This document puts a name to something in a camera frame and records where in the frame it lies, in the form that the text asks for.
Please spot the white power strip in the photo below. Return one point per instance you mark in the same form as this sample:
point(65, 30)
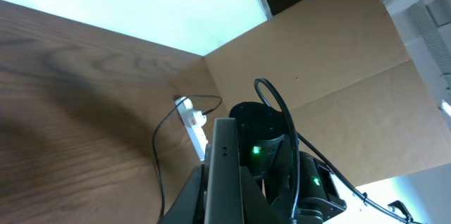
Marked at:
point(196, 134)

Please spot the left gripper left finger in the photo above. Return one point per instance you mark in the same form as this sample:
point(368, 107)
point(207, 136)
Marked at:
point(189, 204)

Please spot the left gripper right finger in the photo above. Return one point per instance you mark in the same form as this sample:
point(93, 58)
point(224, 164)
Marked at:
point(255, 205)

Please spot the Galaxy S25 Ultra smartphone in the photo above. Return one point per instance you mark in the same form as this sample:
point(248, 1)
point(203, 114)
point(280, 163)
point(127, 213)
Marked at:
point(224, 194)

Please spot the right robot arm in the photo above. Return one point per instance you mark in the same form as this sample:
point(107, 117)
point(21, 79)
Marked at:
point(297, 184)

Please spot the brown cardboard panel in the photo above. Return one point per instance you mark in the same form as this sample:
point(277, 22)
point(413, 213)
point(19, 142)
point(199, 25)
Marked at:
point(349, 83)

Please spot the white USB charger adapter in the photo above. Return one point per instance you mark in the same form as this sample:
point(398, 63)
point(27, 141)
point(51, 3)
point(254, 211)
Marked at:
point(196, 118)

